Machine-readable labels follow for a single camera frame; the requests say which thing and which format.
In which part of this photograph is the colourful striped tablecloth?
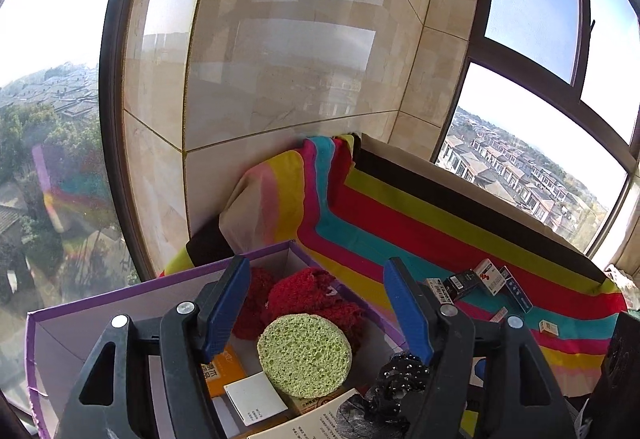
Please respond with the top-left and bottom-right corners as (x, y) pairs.
(162, 132), (629, 439)

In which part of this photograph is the black beaded scrunchie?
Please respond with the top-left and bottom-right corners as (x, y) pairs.
(366, 352), (431, 413)

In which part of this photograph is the red white medicine box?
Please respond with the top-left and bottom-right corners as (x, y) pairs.
(474, 258), (506, 296)

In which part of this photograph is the pink slim box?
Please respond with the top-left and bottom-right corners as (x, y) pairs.
(490, 307), (509, 323)

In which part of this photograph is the orange white medicine box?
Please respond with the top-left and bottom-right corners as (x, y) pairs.
(202, 345), (246, 398)

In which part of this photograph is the red crochet plush toy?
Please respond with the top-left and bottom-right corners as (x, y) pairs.
(232, 267), (366, 351)

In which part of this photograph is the large cream carton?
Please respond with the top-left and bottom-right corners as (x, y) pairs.
(250, 389), (378, 439)

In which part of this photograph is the green round sponge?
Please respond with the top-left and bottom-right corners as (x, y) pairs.
(256, 313), (352, 399)

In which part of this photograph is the purple cardboard box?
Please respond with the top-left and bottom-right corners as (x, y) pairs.
(25, 259), (407, 438)

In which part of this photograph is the white blue tall box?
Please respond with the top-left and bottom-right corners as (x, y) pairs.
(500, 266), (533, 315)

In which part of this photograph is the black small box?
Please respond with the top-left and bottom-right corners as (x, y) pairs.
(442, 270), (480, 300)

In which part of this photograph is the white small card box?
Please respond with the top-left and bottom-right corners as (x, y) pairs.
(224, 372), (288, 427)

